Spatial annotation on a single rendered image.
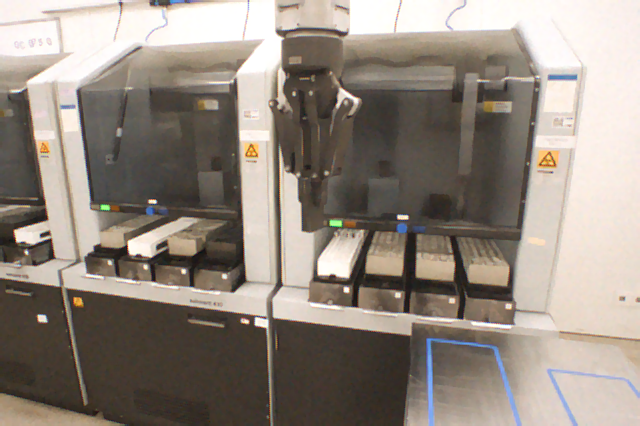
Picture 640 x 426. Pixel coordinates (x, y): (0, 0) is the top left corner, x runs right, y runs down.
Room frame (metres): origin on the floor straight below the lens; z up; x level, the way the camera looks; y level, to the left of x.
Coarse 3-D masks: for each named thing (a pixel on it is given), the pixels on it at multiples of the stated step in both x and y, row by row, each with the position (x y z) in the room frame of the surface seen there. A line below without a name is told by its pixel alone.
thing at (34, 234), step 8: (40, 224) 1.55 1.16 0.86; (48, 224) 1.55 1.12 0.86; (16, 232) 1.45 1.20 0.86; (24, 232) 1.44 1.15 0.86; (32, 232) 1.44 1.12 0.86; (40, 232) 1.47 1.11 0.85; (48, 232) 1.61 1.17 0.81; (16, 240) 1.46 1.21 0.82; (24, 240) 1.45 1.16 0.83; (32, 240) 1.44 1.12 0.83; (40, 240) 1.46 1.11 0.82
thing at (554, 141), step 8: (536, 136) 1.05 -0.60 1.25; (544, 136) 1.04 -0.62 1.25; (552, 136) 1.04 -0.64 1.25; (560, 136) 1.03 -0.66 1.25; (568, 136) 1.03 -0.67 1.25; (536, 144) 1.05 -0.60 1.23; (544, 144) 1.04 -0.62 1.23; (552, 144) 1.04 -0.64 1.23; (560, 144) 1.03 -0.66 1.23; (568, 144) 1.03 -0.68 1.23
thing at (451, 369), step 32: (416, 352) 0.72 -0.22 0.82; (448, 352) 0.72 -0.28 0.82; (480, 352) 0.71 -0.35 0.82; (512, 352) 0.71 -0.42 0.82; (544, 352) 0.71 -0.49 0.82; (576, 352) 0.71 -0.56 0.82; (608, 352) 0.70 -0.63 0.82; (416, 384) 0.62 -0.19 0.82; (448, 384) 0.61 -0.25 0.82; (480, 384) 0.61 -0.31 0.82; (512, 384) 0.61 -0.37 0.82; (544, 384) 0.61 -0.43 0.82; (576, 384) 0.61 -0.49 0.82; (608, 384) 0.60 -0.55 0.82; (416, 416) 0.53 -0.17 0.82; (448, 416) 0.53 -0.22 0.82; (480, 416) 0.53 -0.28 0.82; (512, 416) 0.53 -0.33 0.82; (544, 416) 0.53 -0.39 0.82; (576, 416) 0.53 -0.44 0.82; (608, 416) 0.52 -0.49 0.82
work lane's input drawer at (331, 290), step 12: (360, 252) 1.35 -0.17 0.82; (360, 264) 1.26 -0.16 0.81; (324, 276) 1.13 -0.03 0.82; (312, 288) 1.11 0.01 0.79; (324, 288) 1.10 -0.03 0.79; (336, 288) 1.09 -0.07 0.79; (348, 288) 1.08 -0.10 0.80; (312, 300) 1.11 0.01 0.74; (324, 300) 1.10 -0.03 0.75; (336, 300) 1.09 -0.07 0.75; (348, 300) 1.08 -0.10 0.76
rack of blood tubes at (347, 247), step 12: (336, 240) 1.34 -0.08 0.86; (348, 240) 1.34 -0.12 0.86; (360, 240) 1.36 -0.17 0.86; (324, 252) 1.22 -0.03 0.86; (336, 252) 1.21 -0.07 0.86; (348, 252) 1.22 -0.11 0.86; (324, 264) 1.14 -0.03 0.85; (336, 264) 1.13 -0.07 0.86; (348, 264) 1.12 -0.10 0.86; (348, 276) 1.12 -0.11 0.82
